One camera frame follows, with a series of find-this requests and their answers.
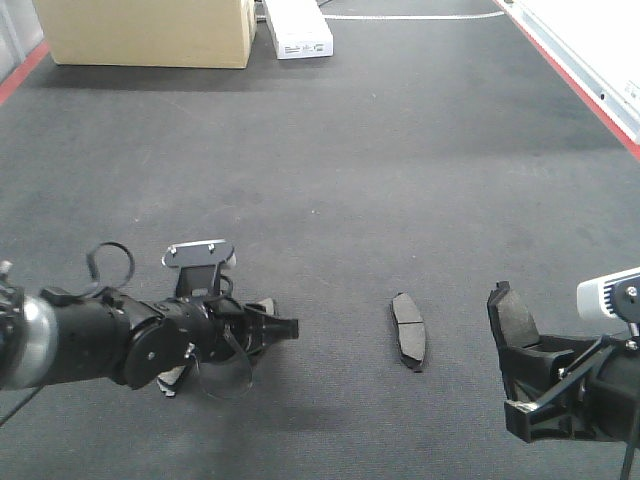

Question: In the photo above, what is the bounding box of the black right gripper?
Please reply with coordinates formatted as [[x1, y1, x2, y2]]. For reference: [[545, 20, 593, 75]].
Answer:
[[499, 333, 639, 443]]

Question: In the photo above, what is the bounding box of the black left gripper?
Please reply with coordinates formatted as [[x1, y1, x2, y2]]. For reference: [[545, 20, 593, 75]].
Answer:
[[124, 297, 299, 390]]

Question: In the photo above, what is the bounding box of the grey brake pad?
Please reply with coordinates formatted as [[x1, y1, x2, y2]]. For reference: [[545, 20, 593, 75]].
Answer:
[[156, 364, 192, 398], [390, 292, 427, 372]]

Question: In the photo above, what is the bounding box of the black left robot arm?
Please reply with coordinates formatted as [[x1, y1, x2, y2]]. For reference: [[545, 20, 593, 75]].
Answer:
[[1, 263, 299, 397]]

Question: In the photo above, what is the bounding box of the black conveyor belt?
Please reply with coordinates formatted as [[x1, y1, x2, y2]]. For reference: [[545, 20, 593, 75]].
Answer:
[[1, 1, 639, 479]]

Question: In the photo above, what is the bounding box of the white carton box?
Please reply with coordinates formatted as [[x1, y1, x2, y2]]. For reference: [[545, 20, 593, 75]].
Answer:
[[263, 0, 334, 60]]

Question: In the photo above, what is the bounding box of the cardboard box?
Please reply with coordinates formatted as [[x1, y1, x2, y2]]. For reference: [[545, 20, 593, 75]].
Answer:
[[34, 1, 256, 69]]

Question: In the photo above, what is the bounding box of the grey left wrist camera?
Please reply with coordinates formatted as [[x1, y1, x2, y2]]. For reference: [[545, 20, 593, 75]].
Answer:
[[162, 239, 236, 298]]

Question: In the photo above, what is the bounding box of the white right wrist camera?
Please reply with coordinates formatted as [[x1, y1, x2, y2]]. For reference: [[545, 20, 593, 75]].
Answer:
[[576, 267, 639, 324]]

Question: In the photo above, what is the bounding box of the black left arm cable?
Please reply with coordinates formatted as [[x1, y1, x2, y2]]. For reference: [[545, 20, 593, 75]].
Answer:
[[84, 241, 254, 401]]

